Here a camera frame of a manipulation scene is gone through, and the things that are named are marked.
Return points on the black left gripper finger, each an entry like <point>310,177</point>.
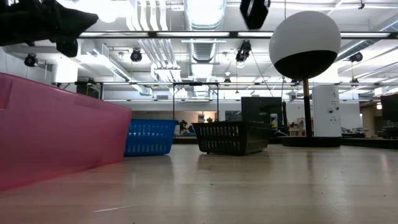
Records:
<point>74,23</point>

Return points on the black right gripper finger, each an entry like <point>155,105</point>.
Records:
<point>254,12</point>

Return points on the pink plastic bin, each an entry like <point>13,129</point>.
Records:
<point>56,133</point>

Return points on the black ceiling spotlight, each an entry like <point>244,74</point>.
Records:
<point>136,55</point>
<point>30,59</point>
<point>243,51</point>
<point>356,57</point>

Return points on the white and black globe lamp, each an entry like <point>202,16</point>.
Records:
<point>304,40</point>

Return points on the black overhead light beam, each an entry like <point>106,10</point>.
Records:
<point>192,34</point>

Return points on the black cabinet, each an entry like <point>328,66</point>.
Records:
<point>261,109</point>

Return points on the white column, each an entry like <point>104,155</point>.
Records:
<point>326,112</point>

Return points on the black plastic basket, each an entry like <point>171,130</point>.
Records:
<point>231,137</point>

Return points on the blue plastic basket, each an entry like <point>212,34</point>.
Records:
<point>152,137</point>

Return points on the black monitor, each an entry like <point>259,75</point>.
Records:
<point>390,107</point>

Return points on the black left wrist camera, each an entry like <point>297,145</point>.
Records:
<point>66,48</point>

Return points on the silver ventilation duct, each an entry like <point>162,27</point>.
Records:
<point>205,15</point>

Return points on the black background table frame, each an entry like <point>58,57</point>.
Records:
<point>195,83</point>

